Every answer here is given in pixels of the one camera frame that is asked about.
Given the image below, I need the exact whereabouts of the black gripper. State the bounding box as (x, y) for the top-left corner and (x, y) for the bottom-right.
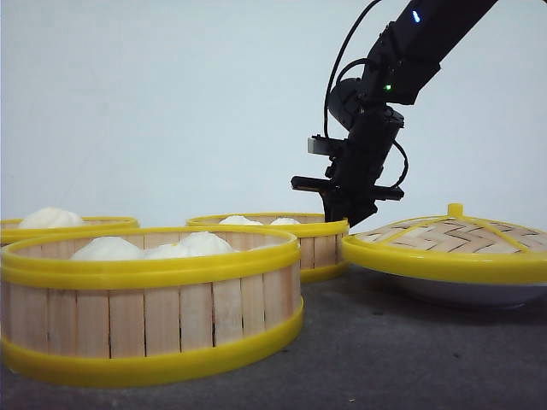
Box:
(291, 105), (404, 227)

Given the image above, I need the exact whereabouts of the bamboo steamer basket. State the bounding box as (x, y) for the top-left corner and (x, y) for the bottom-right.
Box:
(186, 212), (350, 283)
(1, 216), (139, 247)
(1, 226), (303, 387)

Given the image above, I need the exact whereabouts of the woven bamboo steamer lid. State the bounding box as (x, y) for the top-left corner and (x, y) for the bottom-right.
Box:
(342, 203), (546, 285)

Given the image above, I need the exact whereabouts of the white bun back basket right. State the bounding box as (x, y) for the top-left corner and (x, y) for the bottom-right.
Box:
(270, 217), (300, 226)

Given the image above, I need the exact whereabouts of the white plate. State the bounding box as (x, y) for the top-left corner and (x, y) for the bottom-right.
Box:
(386, 274), (546, 309)

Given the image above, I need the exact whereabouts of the white bun front right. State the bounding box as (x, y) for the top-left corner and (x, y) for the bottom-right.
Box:
(179, 231), (235, 257)

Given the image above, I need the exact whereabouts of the white bun front middle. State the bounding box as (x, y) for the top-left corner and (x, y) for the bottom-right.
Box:
(144, 243), (191, 260)

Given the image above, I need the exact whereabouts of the white bun front left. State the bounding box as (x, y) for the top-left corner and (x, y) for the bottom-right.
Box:
(71, 237), (144, 261)

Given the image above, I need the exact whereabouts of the large white bun far left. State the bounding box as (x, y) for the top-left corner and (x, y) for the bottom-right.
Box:
(18, 207), (84, 229)

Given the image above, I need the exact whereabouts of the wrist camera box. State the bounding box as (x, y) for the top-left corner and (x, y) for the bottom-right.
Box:
(307, 134), (331, 156)

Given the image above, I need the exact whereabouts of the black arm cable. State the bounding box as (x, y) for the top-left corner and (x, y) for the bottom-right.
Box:
(322, 0), (409, 189)

